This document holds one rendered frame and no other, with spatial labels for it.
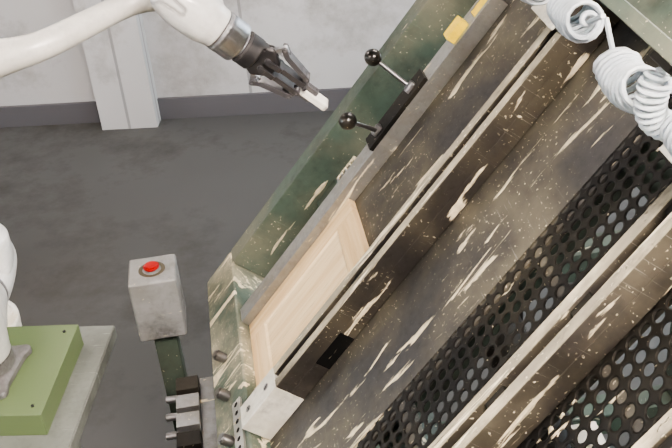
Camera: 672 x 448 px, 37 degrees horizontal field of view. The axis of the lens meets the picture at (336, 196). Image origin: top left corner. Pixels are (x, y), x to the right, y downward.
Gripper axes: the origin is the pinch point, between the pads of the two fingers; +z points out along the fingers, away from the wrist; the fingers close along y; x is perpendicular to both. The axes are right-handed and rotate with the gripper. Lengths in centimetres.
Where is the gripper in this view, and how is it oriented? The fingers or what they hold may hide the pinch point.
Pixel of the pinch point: (314, 96)
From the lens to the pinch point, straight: 219.0
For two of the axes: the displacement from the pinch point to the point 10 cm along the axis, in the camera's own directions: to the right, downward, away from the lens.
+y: -6.6, 5.1, 5.5
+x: -0.5, 7.0, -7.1
